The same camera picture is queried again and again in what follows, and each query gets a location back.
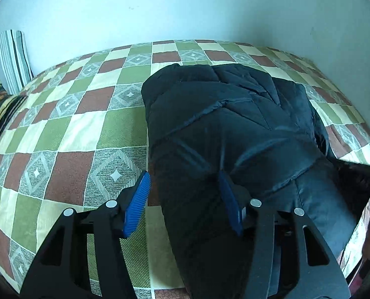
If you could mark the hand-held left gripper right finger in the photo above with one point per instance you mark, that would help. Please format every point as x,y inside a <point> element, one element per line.
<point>233,207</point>

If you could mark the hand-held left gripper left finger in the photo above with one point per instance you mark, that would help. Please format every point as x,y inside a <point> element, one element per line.
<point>136,205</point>

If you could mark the black quilted jacket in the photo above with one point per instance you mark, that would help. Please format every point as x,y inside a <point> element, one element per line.
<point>234,124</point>

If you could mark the checkered patchwork bed sheet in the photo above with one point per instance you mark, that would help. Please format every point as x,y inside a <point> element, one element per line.
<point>63,130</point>

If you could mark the grey striped pillow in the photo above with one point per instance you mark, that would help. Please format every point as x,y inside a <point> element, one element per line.
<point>12,60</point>

